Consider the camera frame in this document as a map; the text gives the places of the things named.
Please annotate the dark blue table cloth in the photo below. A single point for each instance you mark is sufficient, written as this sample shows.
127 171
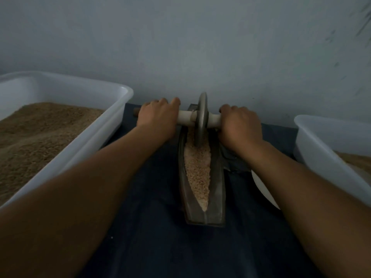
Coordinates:
145 254

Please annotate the boat-shaped metal grinding trough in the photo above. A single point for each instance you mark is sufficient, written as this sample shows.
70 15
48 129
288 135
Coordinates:
214 214

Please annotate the large brown grain heap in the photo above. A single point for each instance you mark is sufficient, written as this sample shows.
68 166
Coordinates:
358 162
35 144

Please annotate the white round plate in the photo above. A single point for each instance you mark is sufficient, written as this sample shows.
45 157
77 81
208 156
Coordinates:
264 187

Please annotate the person's left hand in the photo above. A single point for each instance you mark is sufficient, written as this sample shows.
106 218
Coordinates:
157 115

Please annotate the person's right hand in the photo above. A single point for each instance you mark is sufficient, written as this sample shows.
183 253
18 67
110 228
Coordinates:
240 125

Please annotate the white plastic tub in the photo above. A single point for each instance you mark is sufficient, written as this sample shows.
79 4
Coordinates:
330 162
93 141

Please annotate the person's right forearm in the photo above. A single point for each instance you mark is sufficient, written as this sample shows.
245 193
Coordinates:
319 214

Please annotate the person's left forearm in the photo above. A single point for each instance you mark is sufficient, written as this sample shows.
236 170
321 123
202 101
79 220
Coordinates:
64 214

